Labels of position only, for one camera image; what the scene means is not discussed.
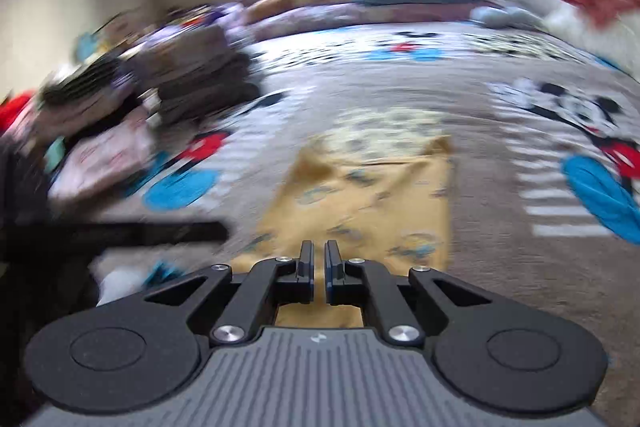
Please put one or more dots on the red cloth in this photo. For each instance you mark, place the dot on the red cloth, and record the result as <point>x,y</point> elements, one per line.
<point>15,112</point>

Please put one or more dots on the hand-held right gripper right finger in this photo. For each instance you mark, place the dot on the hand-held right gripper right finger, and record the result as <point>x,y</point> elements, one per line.
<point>330,269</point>

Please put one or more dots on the cream quilt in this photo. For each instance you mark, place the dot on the cream quilt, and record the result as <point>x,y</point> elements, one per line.
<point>575,32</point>

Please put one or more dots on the yellow printed shirt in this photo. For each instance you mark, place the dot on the yellow printed shirt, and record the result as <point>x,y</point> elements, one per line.
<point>375,207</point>

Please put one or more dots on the light blue plush toy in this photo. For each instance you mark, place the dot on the light blue plush toy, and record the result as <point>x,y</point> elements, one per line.
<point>500,17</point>

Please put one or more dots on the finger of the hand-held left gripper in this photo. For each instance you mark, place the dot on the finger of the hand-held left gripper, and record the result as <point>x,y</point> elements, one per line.
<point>175,233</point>

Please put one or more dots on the stack of folded grey clothes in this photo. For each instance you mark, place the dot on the stack of folded grey clothes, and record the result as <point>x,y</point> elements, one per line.
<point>200,77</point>

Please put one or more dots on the cartoon printed blanket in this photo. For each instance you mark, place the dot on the cartoon printed blanket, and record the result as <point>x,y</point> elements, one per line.
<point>500,257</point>

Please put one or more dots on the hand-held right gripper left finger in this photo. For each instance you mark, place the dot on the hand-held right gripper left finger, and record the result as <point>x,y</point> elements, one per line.
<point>309,269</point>

